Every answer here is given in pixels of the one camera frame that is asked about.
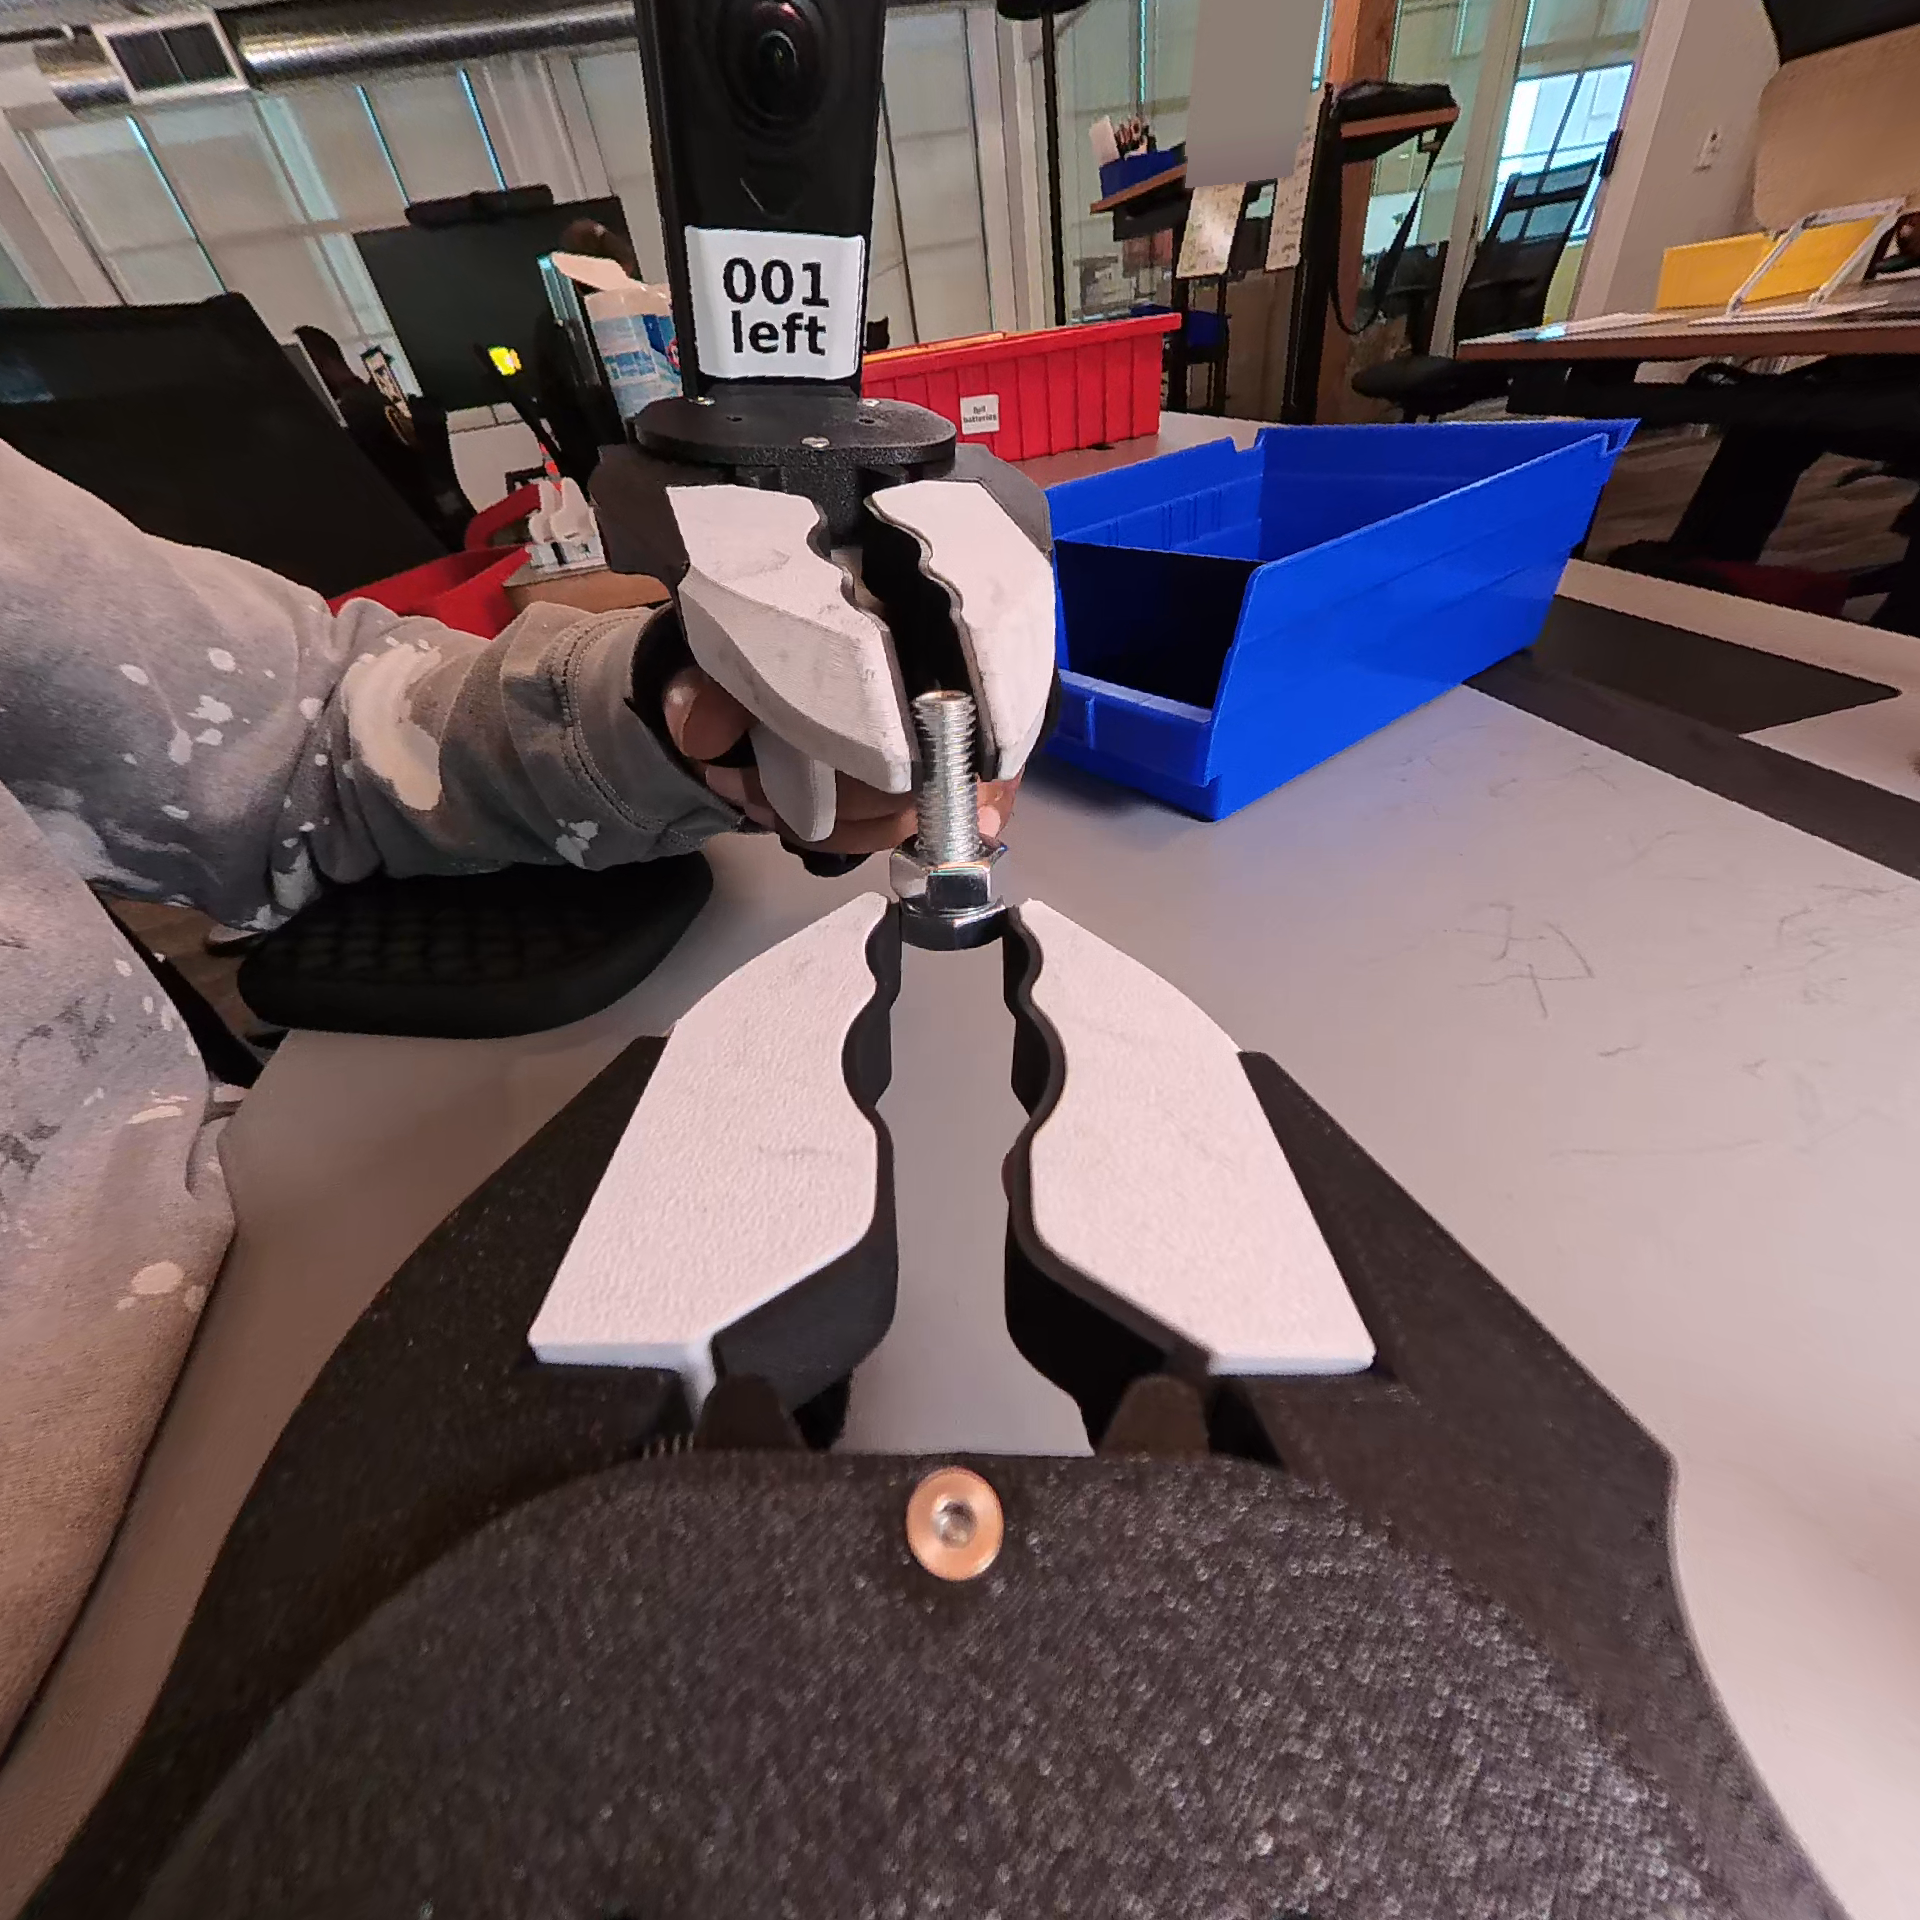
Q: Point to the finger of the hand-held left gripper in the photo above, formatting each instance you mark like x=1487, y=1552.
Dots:
x=764, y=632
x=1000, y=615

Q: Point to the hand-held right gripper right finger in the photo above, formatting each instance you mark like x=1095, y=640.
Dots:
x=1187, y=1186

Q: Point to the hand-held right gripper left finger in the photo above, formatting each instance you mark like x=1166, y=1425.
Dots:
x=737, y=1171

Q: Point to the silver hex bolt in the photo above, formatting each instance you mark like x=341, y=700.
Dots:
x=942, y=765

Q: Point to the silver hex nut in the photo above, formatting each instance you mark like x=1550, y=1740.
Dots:
x=915, y=878

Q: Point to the blue plastic bin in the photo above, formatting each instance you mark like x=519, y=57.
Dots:
x=1427, y=599

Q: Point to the person's left forearm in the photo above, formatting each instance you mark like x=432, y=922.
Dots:
x=375, y=704

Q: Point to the person's left hand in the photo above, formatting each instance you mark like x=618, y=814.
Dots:
x=706, y=720

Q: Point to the black bin divider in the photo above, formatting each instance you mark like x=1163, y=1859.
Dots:
x=1154, y=615

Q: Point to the rack of white printed parts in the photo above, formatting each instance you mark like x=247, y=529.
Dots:
x=563, y=523

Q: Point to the red plastic crate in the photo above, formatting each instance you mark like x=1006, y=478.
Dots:
x=1035, y=382

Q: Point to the white wipes canister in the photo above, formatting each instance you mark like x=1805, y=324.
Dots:
x=623, y=345

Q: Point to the black floor lamp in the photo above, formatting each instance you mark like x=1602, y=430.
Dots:
x=1052, y=151

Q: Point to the red tote bag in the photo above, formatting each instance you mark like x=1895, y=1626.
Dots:
x=436, y=591

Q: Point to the black mesh cushion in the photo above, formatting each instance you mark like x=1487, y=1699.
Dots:
x=478, y=946

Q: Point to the black monitor on stand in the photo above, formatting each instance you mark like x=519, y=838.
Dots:
x=450, y=300

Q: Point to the storage shelf with blue bins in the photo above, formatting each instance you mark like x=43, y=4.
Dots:
x=1140, y=195

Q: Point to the black office chair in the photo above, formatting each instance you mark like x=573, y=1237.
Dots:
x=1516, y=287

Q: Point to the large black panel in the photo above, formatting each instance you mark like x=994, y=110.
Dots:
x=180, y=420

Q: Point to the person's grey sweatshirt torso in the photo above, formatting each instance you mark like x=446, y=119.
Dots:
x=92, y=1199

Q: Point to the wooden office desk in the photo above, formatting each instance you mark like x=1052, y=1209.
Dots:
x=1651, y=348

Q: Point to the red ottoman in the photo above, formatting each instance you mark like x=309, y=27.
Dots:
x=1772, y=587

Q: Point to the small yellow bin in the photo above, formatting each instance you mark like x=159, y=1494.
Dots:
x=1710, y=269

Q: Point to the wooden board on white stand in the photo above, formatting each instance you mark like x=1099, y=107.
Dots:
x=1822, y=133

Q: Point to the silver ventilation duct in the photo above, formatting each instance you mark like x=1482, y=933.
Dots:
x=436, y=37

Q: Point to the wooden support post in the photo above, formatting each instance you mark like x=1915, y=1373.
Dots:
x=1359, y=47

